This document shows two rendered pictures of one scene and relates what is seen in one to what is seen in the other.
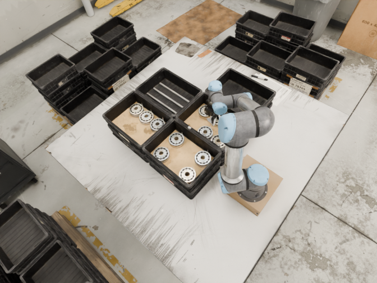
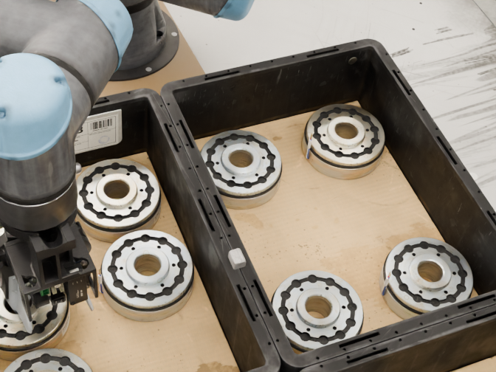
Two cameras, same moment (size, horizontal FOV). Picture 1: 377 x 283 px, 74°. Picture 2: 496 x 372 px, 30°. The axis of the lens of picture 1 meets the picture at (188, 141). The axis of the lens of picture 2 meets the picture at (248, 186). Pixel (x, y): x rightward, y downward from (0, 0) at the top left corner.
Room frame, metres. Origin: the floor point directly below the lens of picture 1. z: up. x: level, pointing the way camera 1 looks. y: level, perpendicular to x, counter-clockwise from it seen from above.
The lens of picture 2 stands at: (1.43, 0.11, 1.73)
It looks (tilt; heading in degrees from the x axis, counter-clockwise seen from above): 52 degrees down; 194
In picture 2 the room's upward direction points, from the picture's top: 8 degrees clockwise
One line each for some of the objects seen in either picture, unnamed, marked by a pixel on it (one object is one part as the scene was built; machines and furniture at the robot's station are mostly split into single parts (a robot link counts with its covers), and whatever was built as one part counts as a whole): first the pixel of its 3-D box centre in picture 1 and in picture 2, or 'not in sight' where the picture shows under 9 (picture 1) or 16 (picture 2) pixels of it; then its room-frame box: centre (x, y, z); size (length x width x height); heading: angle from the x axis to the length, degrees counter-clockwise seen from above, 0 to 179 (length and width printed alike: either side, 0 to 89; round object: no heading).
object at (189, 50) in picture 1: (187, 48); not in sight; (1.97, -0.09, 0.71); 0.22 x 0.19 x 0.01; 44
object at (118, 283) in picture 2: (205, 132); (147, 268); (0.92, -0.12, 0.86); 0.10 x 0.10 x 0.01
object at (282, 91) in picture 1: (267, 88); not in sight; (1.37, -0.68, 0.70); 0.33 x 0.23 x 0.01; 44
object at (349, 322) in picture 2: (176, 138); (317, 310); (0.89, 0.08, 0.86); 0.10 x 0.10 x 0.01
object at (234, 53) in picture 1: (235, 56); not in sight; (2.30, -0.65, 0.26); 0.40 x 0.30 x 0.23; 44
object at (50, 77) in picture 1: (61, 86); not in sight; (2.04, 1.27, 0.37); 0.40 x 0.30 x 0.45; 134
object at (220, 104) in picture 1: (221, 103); (58, 46); (0.91, -0.21, 1.15); 0.11 x 0.11 x 0.08; 3
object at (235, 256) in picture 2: not in sight; (237, 258); (0.92, -0.02, 0.94); 0.02 x 0.01 x 0.01; 43
